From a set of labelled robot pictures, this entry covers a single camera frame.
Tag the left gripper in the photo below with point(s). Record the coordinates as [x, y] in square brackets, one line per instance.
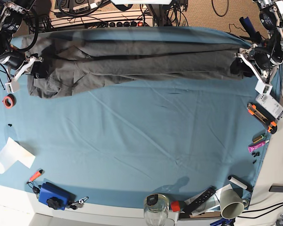
[239, 68]

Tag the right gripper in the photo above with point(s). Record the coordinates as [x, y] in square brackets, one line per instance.
[39, 70]

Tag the grey T-shirt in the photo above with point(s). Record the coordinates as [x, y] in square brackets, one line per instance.
[77, 66]

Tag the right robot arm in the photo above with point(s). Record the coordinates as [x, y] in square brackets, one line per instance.
[12, 14]

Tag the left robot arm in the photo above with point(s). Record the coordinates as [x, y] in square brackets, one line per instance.
[271, 17]

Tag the blue black clamp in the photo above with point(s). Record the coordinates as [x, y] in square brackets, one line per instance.
[254, 36]

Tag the red tape roll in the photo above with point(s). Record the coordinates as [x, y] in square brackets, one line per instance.
[9, 101]

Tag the white electronic box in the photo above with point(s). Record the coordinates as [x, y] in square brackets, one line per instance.
[271, 105]

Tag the orange black utility knife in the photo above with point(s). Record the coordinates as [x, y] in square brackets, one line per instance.
[268, 122]

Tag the small battery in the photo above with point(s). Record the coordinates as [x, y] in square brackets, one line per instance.
[258, 138]

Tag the purple glue tube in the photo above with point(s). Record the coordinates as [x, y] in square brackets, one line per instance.
[256, 146]

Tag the white paper roll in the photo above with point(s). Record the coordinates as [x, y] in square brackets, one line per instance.
[13, 152]

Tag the small black screws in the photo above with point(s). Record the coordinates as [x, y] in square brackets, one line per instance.
[255, 154]

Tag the power strip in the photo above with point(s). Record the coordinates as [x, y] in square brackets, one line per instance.
[135, 23]

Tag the blue table cloth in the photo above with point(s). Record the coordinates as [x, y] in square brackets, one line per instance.
[120, 143]

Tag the orange marker pen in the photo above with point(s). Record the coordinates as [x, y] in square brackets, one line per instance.
[35, 176]

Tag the white black marker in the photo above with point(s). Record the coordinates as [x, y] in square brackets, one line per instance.
[239, 183]

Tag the black power adapter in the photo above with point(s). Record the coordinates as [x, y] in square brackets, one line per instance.
[276, 188]

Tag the blue clamp block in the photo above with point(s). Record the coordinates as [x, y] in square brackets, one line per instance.
[54, 196]

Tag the grey-green mug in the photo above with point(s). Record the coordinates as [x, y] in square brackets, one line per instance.
[231, 204]

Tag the metal carabiner keys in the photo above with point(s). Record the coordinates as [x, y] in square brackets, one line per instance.
[77, 204]

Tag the papers under remote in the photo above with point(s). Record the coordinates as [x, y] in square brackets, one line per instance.
[210, 204]

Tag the black remote control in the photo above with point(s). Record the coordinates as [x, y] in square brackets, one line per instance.
[199, 200]

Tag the red cube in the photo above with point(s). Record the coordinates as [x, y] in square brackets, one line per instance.
[175, 206]

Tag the glass jar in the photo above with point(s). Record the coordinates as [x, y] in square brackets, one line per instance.
[156, 209]

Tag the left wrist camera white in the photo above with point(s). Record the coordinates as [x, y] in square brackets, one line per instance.
[254, 70]

